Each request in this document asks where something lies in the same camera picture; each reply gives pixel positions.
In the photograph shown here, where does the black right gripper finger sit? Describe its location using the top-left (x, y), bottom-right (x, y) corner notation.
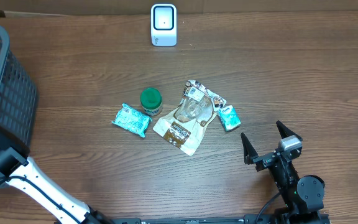
top-left (276, 120), bottom-right (303, 141)
top-left (241, 133), bottom-right (259, 164)

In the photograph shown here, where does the teal tissue pack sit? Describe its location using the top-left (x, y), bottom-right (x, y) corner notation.
top-left (218, 105), bottom-right (241, 132)

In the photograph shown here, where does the white brown snack pouch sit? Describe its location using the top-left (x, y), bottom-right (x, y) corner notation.
top-left (153, 80), bottom-right (226, 156)

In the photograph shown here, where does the green lid seasoning jar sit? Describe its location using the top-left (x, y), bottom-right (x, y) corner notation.
top-left (140, 88), bottom-right (162, 116)

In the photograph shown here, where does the teal wet wipes pack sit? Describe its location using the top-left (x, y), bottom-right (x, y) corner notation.
top-left (111, 103), bottom-right (152, 138)

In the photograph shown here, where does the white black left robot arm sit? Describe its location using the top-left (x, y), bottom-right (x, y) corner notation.
top-left (0, 126), bottom-right (112, 223)

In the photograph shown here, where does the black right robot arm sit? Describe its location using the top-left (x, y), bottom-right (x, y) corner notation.
top-left (241, 121), bottom-right (330, 224)

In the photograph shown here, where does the grey plastic mesh basket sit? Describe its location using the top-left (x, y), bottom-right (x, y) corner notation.
top-left (0, 26), bottom-right (39, 145)

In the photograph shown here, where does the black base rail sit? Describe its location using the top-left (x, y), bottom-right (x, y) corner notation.
top-left (111, 214), bottom-right (331, 224)

